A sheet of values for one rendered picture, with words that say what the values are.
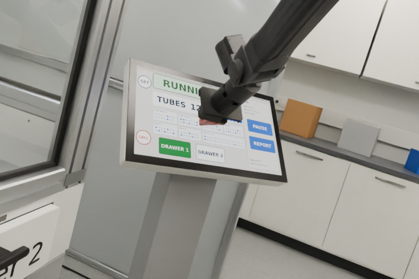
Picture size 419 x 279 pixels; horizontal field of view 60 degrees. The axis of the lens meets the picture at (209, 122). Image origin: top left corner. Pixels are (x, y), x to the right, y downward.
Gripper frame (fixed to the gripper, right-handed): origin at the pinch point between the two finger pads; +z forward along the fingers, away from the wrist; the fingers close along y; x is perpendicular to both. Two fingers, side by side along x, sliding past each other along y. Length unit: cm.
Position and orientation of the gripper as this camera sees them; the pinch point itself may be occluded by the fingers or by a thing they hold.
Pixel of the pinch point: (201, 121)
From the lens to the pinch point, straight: 85.8
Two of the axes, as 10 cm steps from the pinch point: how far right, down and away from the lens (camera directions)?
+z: -5.0, 4.2, 7.5
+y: -8.6, -1.8, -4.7
